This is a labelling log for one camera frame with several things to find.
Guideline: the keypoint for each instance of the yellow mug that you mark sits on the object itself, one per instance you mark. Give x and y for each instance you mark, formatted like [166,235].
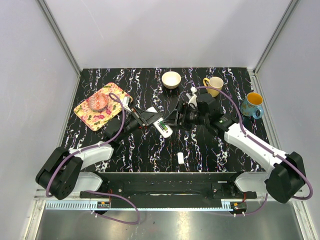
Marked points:
[214,82]

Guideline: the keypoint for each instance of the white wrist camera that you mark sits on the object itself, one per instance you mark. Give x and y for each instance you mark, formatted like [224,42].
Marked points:
[192,97]
[126,103]

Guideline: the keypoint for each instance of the green battery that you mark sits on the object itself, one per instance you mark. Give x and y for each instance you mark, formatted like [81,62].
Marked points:
[163,126]

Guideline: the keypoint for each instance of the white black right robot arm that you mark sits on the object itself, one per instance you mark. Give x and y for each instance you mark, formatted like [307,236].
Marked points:
[284,173]

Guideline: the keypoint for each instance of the aluminium frame post left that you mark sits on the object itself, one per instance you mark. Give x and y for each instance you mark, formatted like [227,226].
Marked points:
[58,34]

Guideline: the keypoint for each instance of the cream ceramic bowl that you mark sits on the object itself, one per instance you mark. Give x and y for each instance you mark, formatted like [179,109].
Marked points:
[171,79]

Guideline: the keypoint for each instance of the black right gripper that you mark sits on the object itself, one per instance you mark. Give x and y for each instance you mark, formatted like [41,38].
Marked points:
[184,110]

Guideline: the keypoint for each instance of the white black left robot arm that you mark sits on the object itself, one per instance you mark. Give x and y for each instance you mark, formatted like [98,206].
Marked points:
[60,173]

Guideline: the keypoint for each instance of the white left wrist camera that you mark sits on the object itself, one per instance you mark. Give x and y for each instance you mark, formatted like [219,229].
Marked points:
[126,103]

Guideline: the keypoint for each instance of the blue butterfly mug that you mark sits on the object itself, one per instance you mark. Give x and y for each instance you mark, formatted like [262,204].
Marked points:
[252,106]

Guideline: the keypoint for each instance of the white remote control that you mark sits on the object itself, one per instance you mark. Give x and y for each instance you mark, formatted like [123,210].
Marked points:
[157,121]

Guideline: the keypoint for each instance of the pink patterned glass bowl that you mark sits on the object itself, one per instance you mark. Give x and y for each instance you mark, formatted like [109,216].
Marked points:
[98,102]

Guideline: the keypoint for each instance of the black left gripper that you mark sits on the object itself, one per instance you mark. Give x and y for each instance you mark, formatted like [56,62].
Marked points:
[146,118]

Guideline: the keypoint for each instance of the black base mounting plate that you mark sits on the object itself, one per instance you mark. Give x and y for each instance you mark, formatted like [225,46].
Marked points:
[171,190]

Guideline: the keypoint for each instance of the aluminium frame post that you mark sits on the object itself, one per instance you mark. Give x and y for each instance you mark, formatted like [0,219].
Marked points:
[276,34]
[58,34]

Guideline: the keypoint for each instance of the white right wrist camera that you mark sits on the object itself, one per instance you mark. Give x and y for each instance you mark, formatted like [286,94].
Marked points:
[192,97]

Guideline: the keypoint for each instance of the aluminium frame post right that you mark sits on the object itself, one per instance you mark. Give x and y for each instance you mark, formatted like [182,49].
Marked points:
[276,34]

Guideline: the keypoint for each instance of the white remote battery cover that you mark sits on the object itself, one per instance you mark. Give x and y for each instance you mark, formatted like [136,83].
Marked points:
[180,158]

